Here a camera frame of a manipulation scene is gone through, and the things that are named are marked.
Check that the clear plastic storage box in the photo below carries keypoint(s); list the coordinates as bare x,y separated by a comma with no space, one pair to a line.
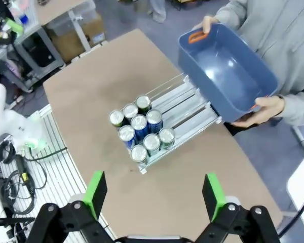
66,20

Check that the person's right hand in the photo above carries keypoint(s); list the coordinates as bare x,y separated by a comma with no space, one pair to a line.
208,22

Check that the grey-sleeved left forearm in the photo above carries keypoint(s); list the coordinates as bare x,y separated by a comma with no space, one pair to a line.
299,106

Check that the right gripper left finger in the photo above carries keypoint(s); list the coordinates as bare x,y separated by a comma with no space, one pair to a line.
93,195

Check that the grey metal cart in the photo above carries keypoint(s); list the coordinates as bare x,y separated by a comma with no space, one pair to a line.
38,53

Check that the brown table white leg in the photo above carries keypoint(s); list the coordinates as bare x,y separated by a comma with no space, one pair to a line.
55,7

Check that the large cardboard box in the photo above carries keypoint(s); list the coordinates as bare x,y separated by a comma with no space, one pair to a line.
68,43

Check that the bystander in grey trousers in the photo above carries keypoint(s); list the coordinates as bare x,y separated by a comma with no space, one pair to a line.
157,11

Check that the person's left hand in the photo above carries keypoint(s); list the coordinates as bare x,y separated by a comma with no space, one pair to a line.
268,106

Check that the white side table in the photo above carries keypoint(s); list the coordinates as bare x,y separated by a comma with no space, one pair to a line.
302,184

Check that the person in grey hoodie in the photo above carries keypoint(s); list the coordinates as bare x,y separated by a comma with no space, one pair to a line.
281,38

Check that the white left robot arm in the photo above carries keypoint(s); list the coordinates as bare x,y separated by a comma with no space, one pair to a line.
5,119

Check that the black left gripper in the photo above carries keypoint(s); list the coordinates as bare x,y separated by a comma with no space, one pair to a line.
0,34

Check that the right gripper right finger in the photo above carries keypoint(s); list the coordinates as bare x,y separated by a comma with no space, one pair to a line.
212,195

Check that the grey-sleeved right forearm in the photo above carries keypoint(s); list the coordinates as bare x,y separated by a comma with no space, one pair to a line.
230,12

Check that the slotted aluminium base plate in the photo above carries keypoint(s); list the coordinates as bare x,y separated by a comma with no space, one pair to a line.
60,172

